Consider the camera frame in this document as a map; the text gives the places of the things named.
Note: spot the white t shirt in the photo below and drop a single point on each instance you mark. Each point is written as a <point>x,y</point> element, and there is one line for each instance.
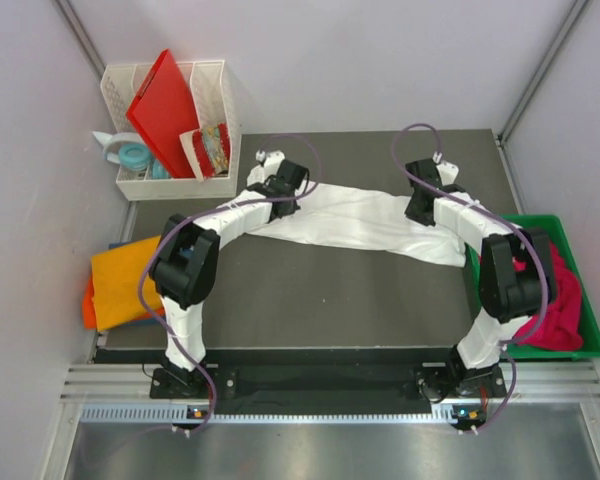
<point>345,217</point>

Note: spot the aluminium frame rail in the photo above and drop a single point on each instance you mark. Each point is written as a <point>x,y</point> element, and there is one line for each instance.
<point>574,14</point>

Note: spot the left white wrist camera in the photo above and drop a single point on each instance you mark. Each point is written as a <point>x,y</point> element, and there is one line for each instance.
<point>269,161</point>

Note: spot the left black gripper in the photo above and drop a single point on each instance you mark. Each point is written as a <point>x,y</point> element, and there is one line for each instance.
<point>294,207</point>

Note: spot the green plastic bin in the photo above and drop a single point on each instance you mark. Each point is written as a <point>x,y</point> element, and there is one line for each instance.
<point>588,327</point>

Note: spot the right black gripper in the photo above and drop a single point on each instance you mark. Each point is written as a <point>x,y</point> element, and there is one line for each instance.
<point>411,214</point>

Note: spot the white cable duct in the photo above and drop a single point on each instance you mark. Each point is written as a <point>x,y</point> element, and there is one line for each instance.
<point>189,415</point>

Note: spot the light blue headphones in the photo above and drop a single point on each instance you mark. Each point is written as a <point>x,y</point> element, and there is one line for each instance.
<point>128,150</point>

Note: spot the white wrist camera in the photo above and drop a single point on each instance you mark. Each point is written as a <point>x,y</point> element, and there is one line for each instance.
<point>269,161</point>
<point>447,171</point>

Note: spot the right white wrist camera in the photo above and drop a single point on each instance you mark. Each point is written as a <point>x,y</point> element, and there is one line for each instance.
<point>447,171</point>

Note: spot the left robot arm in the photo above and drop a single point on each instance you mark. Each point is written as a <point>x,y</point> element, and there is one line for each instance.
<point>184,271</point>

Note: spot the red plastic folder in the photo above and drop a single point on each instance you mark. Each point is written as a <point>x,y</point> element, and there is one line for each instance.
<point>163,109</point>

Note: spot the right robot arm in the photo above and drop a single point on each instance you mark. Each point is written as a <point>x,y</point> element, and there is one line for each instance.
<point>516,281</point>

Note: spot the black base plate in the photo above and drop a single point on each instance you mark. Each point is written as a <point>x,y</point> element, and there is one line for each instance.
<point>431,374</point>

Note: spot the pink t shirt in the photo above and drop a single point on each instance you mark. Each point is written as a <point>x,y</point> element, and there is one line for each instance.
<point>560,329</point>

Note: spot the red patterned booklet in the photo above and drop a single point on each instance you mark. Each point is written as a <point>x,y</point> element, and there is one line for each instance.
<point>207,151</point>

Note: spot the white file organizer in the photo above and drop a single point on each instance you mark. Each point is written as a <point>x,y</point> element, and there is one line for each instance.
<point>209,82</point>

